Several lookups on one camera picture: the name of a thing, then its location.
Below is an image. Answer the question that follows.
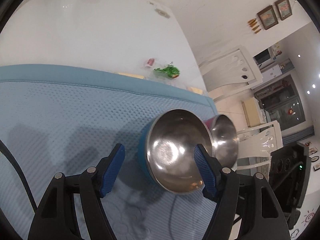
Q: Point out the magenta steel bowl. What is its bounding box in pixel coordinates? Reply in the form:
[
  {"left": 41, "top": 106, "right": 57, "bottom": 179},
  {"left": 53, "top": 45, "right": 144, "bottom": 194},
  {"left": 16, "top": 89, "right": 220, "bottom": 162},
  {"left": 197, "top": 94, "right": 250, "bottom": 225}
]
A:
[{"left": 205, "top": 114, "right": 239, "bottom": 168}]

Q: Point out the blue steel bowl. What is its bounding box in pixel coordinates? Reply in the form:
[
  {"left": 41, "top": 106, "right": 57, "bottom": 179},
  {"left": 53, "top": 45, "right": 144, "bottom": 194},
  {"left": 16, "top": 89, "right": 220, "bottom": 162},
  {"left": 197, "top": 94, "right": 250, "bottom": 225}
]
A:
[{"left": 137, "top": 109, "right": 213, "bottom": 194}]

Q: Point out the white chair near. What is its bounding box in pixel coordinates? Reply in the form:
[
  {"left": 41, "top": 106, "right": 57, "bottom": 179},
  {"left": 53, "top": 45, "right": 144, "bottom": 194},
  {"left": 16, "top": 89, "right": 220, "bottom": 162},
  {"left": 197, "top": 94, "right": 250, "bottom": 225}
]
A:
[{"left": 237, "top": 121, "right": 283, "bottom": 171}]

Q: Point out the white chair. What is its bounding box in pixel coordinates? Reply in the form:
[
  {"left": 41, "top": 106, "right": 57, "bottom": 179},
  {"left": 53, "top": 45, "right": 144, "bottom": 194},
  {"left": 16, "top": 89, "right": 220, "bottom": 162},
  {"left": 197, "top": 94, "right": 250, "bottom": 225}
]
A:
[
  {"left": 237, "top": 121, "right": 283, "bottom": 171},
  {"left": 200, "top": 46, "right": 263, "bottom": 102}
]

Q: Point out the dark glass cabinet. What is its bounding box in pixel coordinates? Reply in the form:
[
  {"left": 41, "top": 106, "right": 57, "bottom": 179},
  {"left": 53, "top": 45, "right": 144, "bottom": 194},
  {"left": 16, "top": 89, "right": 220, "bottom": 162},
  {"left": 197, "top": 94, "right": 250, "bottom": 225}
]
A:
[{"left": 254, "top": 75, "right": 305, "bottom": 131}]

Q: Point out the light blue textured mat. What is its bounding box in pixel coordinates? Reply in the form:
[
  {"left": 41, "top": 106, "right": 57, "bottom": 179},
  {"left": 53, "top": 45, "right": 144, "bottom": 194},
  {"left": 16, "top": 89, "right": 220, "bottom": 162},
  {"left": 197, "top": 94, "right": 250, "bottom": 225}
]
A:
[{"left": 1, "top": 64, "right": 217, "bottom": 239}]

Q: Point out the white chair far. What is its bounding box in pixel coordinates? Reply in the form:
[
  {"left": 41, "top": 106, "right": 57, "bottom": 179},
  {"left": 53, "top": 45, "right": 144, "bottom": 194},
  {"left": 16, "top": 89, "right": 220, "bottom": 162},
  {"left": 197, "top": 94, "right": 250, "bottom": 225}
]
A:
[{"left": 200, "top": 46, "right": 263, "bottom": 102}]

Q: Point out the green candy wrapper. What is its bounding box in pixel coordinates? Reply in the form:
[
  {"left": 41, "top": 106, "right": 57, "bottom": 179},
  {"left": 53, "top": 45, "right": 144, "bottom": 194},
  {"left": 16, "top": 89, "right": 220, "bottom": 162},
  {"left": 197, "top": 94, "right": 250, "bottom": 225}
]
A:
[{"left": 153, "top": 64, "right": 180, "bottom": 79}]

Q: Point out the microwave oven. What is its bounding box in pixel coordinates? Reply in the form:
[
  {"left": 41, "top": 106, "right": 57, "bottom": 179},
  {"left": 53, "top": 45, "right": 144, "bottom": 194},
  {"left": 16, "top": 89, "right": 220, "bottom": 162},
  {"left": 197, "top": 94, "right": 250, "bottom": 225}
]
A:
[{"left": 253, "top": 49, "right": 271, "bottom": 65}]

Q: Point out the pink candy wrapper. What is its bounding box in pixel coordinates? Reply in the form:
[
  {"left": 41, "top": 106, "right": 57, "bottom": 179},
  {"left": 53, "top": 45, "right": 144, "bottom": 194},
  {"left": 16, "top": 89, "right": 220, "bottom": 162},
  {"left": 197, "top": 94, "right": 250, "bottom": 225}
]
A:
[{"left": 146, "top": 58, "right": 155, "bottom": 67}]

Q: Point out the left framed picture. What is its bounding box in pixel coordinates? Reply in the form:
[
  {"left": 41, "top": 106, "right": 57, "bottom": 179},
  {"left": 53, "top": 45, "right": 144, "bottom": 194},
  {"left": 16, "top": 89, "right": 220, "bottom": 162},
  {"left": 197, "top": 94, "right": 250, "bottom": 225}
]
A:
[{"left": 257, "top": 5, "right": 278, "bottom": 30}]

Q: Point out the framed picture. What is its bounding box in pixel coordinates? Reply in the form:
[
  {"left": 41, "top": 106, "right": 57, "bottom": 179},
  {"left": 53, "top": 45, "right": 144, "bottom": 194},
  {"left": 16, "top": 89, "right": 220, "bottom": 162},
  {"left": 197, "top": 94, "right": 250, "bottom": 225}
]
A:
[
  {"left": 257, "top": 5, "right": 278, "bottom": 30},
  {"left": 274, "top": 0, "right": 292, "bottom": 21}
]

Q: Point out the right framed picture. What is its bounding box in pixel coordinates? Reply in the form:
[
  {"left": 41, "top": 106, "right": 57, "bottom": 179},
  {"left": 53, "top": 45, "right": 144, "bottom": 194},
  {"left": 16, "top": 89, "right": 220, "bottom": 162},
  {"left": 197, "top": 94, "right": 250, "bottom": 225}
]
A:
[{"left": 274, "top": 0, "right": 292, "bottom": 21}]

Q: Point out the black cable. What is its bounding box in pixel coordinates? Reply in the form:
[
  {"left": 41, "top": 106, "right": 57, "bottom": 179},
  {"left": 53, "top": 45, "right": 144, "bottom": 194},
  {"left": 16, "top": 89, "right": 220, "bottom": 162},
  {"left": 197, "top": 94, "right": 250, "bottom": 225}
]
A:
[{"left": 0, "top": 139, "right": 38, "bottom": 210}]

